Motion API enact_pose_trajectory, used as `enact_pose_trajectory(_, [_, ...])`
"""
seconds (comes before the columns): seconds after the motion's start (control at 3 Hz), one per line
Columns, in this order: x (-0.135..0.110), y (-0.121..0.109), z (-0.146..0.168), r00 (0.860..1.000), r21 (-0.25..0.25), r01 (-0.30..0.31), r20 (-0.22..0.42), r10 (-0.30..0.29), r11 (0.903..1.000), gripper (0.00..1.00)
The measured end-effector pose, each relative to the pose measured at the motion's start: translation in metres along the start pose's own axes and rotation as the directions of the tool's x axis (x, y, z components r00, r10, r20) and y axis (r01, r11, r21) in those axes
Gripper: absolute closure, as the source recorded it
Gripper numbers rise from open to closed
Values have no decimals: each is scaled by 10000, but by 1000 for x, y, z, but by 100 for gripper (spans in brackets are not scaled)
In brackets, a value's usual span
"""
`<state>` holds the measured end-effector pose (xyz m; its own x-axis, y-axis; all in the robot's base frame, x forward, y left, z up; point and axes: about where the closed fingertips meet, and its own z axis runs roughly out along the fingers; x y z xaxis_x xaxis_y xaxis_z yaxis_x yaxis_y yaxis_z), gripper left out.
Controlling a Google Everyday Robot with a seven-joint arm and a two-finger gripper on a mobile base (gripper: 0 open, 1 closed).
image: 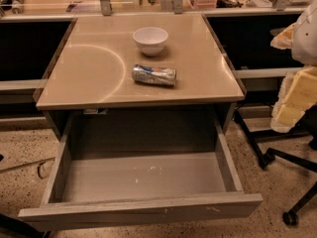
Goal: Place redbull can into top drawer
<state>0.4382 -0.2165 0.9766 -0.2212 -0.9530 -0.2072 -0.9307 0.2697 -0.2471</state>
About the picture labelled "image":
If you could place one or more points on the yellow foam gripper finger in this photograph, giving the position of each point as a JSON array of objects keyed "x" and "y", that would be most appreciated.
[{"x": 297, "y": 94}]

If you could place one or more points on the silver blue redbull can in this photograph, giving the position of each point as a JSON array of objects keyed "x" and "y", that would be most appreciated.
[{"x": 154, "y": 75}]

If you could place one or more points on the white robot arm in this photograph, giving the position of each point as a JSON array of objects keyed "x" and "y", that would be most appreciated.
[{"x": 300, "y": 37}]

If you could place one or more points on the grey open top drawer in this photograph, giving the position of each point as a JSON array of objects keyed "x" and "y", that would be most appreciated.
[{"x": 134, "y": 167}]

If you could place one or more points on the white bowl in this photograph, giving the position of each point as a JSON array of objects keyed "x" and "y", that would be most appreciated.
[{"x": 150, "y": 40}]

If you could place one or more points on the beige top cabinet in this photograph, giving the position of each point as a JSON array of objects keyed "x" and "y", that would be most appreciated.
[{"x": 94, "y": 69}]

